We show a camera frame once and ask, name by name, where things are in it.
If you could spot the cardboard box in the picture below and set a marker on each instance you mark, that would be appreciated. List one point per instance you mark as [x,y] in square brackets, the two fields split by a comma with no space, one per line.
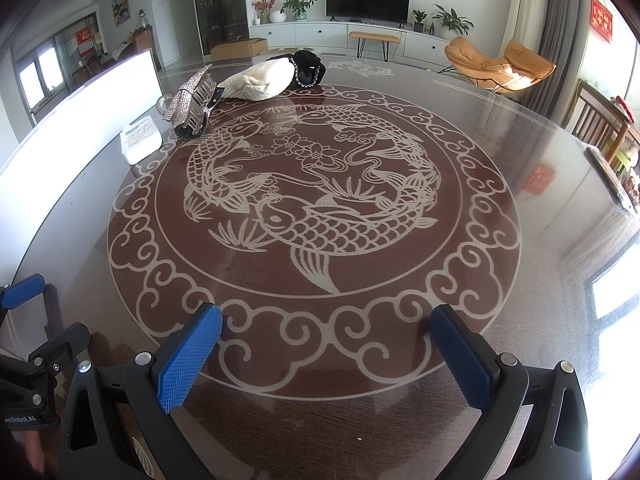
[237,49]

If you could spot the patterned glass desktop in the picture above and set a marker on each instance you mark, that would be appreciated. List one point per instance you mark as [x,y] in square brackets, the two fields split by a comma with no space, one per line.
[550,240]

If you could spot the white flat plastic bottle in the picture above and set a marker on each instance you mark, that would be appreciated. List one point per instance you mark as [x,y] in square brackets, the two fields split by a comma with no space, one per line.
[142,140]

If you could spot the black rhinestone scrunchie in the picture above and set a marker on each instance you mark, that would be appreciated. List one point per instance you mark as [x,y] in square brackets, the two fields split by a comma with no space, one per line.
[307,67]

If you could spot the flower vase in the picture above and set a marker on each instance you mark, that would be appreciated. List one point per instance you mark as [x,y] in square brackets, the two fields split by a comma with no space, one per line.
[264,10]

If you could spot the dark glass display cabinet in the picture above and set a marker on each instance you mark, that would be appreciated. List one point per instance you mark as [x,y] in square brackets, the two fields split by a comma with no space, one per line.
[220,5]

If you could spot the small potted plant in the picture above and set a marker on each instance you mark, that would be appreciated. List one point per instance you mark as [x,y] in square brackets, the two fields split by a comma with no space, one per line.
[419,20]

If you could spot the black television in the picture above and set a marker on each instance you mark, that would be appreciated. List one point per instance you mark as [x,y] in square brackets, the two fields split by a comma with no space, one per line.
[367,0]

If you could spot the person's left hand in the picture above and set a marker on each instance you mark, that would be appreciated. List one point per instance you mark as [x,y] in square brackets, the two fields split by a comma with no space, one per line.
[32,450]

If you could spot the silver rhinestone bow hair claw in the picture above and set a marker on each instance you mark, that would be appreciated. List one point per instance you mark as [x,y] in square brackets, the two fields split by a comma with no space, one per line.
[190,102]

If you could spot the small wooden side cabinet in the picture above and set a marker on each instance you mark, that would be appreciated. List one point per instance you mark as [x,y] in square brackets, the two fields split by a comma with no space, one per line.
[142,40]

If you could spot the wooden bench with black legs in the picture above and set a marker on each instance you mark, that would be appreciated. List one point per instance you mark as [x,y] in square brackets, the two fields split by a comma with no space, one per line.
[375,36]

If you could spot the white television cabinet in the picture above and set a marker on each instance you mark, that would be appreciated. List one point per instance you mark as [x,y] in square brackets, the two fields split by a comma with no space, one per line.
[325,32]

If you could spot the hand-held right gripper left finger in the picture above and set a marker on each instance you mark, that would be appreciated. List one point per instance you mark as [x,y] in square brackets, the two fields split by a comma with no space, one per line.
[190,355]

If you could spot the clear brownish hair claw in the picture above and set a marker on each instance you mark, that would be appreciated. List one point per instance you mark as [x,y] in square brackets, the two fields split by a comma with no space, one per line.
[162,105]

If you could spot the green potted plant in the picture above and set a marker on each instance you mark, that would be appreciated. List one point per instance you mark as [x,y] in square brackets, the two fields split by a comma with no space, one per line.
[299,6]

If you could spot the wooden dining chair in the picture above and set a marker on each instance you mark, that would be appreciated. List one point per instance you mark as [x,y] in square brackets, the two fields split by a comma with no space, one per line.
[595,115]

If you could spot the red wall hanging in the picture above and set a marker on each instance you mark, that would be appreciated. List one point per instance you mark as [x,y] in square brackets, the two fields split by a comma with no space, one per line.
[602,19]

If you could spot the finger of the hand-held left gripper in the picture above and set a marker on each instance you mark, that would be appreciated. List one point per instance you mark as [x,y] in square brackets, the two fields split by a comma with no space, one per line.
[22,290]
[62,347]

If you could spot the large leafy potted plant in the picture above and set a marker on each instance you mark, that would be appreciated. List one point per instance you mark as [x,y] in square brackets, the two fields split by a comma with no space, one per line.
[450,20]

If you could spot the grey curtain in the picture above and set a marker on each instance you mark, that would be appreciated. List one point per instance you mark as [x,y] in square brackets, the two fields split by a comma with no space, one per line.
[555,25]

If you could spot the wall painting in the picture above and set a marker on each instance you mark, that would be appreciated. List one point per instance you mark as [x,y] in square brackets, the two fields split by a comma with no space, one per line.
[120,6]

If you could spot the orange lounge chair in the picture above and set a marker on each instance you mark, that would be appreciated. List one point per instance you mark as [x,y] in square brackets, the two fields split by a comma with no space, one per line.
[475,60]

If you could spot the large white box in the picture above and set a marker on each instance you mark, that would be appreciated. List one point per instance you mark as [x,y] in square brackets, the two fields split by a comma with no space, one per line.
[75,115]

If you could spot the cream knit pouch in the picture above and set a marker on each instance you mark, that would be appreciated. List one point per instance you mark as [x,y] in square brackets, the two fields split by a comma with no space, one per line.
[257,80]

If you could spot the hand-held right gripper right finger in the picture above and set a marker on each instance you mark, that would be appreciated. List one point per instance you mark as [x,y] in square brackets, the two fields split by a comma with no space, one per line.
[462,355]

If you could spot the red door poster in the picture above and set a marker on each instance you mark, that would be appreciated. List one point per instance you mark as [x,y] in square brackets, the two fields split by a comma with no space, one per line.
[85,41]

